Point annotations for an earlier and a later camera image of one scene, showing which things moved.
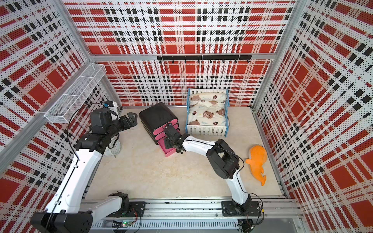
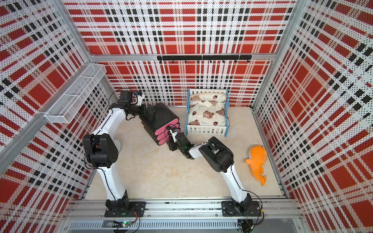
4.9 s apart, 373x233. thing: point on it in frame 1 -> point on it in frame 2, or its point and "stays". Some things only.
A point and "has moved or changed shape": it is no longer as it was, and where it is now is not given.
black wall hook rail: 204,57 stays
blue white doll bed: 208,112 stays
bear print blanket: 207,108 stays
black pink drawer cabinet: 154,118 has moved or changed shape
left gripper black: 133,121 -> 144,111
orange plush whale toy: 258,157 stays
